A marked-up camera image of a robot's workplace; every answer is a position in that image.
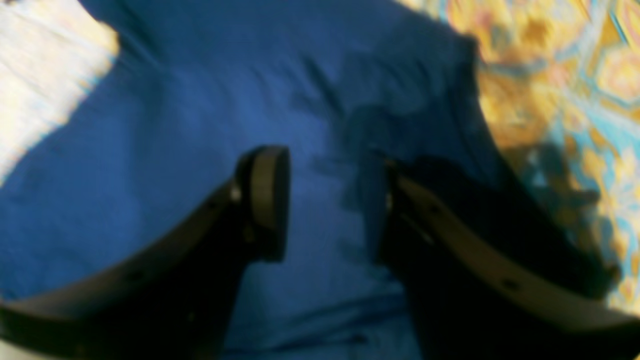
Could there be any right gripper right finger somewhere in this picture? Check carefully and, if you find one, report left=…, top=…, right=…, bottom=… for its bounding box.
left=378, top=159, right=639, bottom=360

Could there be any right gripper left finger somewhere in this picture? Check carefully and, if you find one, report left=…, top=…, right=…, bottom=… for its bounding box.
left=1, top=145, right=291, bottom=360

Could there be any blue long-sleeve T-shirt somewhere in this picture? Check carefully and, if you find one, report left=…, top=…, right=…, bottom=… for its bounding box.
left=0, top=0, right=531, bottom=360

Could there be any patterned tile tablecloth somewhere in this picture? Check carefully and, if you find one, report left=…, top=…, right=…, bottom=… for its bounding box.
left=1, top=0, right=639, bottom=315

